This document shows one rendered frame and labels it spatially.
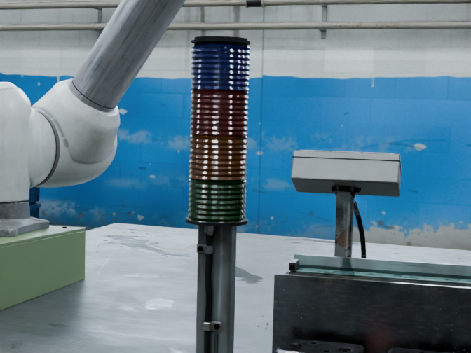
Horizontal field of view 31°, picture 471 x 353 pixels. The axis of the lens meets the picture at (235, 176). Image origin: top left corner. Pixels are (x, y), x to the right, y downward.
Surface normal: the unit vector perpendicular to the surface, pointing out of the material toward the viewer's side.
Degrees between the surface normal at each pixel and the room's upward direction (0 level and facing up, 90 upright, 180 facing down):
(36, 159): 93
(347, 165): 66
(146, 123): 90
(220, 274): 90
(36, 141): 83
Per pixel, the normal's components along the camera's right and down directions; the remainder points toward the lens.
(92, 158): 0.69, 0.62
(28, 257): 0.94, 0.05
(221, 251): -0.23, 0.08
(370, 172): -0.21, -0.33
